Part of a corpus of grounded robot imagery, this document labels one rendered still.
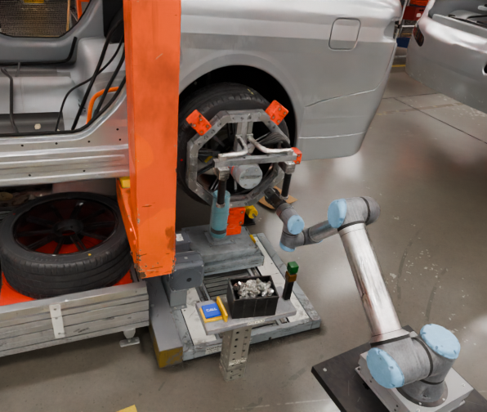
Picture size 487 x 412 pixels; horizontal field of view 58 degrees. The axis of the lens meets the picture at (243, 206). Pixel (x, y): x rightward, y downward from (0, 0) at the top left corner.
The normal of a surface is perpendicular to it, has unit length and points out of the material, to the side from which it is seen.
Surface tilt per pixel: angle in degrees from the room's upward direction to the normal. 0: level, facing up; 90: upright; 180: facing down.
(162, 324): 0
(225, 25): 90
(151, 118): 90
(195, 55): 90
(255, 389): 0
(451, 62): 88
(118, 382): 0
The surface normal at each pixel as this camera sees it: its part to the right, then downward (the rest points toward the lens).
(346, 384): 0.11, -0.83
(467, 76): -0.87, 0.17
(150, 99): 0.37, 0.54
